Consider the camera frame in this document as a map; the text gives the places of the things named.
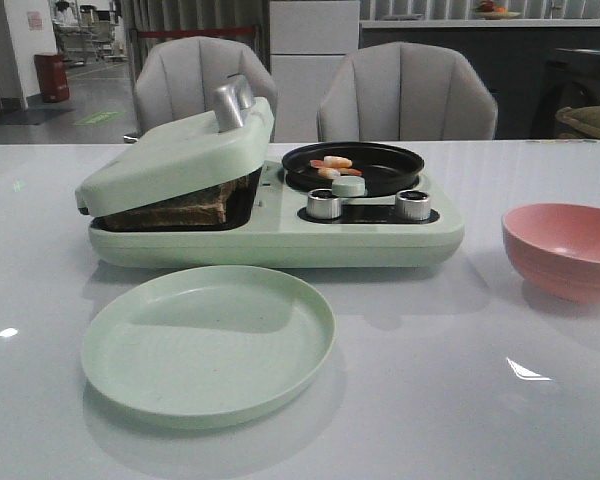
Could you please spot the bread slice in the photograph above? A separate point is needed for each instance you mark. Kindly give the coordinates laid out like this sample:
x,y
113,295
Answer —
x,y
220,207

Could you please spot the mint green sandwich maker lid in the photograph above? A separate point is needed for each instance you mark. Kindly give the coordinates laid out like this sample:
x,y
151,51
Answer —
x,y
184,156

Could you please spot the pink plastic bowl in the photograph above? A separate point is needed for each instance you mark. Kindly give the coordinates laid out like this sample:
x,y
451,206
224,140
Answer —
x,y
556,247

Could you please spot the mint green breakfast maker base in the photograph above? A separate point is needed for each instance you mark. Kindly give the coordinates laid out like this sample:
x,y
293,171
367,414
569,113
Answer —
x,y
276,236

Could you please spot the shrimp pieces in pan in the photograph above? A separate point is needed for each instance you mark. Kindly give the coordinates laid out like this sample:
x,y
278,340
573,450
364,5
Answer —
x,y
332,167

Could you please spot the left silver control knob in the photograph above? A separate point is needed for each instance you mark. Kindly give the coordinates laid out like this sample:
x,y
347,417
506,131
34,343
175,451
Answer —
x,y
323,204

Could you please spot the silver control knob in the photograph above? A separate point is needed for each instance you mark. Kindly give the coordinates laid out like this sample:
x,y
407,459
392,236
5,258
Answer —
x,y
412,205
323,204

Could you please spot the black round frying pan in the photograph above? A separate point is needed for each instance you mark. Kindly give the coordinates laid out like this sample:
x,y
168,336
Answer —
x,y
386,169

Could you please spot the right silver control knob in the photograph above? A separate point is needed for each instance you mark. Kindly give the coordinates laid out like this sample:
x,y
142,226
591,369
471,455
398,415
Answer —
x,y
412,205

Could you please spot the mint green round plate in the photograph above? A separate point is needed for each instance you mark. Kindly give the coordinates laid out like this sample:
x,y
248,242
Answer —
x,y
209,347

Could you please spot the right beige upholstered chair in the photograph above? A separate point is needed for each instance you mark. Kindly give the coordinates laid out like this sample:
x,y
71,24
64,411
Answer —
x,y
403,91

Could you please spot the beige upholstered chair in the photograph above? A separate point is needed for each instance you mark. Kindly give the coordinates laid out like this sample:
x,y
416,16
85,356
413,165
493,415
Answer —
x,y
403,91
178,78

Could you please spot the left beige upholstered chair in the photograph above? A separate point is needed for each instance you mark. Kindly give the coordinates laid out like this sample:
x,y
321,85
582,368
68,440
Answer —
x,y
178,78

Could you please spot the white cabinet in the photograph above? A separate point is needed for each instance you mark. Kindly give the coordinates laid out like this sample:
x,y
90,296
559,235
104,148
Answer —
x,y
307,40

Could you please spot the red barrier belt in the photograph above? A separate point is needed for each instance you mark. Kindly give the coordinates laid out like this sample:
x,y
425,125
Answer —
x,y
249,30

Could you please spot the fruit plate on counter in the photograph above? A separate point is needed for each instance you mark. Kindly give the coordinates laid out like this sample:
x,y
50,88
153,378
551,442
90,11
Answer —
x,y
490,10

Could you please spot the red trash bin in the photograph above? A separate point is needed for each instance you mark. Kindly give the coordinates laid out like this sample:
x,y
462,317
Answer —
x,y
51,77

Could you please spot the beige cushion at right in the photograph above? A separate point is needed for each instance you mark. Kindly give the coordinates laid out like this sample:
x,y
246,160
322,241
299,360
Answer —
x,y
579,123

